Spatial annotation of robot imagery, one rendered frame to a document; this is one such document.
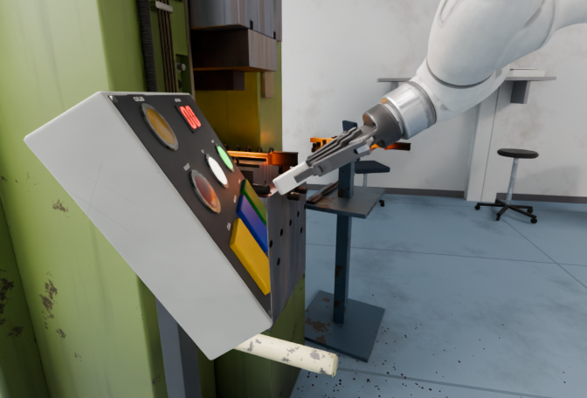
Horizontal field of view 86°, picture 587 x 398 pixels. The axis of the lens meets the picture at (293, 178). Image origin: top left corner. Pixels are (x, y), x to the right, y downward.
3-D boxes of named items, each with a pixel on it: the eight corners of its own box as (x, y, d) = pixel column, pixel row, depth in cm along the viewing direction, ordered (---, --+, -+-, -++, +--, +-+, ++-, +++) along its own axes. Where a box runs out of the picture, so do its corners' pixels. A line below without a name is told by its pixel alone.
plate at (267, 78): (274, 97, 133) (273, 54, 129) (265, 97, 125) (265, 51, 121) (270, 97, 134) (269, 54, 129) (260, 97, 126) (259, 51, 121)
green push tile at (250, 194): (266, 208, 63) (246, 177, 60) (267, 224, 56) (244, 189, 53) (258, 213, 63) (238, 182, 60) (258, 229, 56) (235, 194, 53)
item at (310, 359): (338, 366, 73) (339, 346, 71) (333, 386, 68) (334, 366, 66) (179, 322, 87) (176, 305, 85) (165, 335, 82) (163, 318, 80)
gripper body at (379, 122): (410, 141, 54) (362, 169, 54) (390, 135, 62) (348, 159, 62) (391, 102, 52) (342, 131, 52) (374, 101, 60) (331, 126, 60)
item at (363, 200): (384, 193, 165) (384, 188, 164) (365, 219, 130) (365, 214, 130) (330, 185, 178) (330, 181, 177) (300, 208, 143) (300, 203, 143)
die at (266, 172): (279, 176, 113) (278, 153, 110) (253, 192, 94) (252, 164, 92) (180, 168, 126) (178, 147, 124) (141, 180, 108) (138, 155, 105)
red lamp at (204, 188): (229, 204, 38) (227, 169, 37) (206, 218, 34) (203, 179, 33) (206, 202, 39) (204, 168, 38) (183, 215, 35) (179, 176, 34)
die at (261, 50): (277, 71, 103) (277, 40, 101) (249, 66, 85) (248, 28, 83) (171, 73, 117) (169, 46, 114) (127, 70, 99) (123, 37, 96)
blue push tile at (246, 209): (268, 229, 53) (243, 193, 51) (269, 251, 46) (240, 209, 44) (258, 234, 53) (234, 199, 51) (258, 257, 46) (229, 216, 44)
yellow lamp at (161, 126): (188, 145, 36) (184, 106, 35) (158, 151, 32) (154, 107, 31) (165, 143, 37) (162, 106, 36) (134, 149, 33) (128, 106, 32)
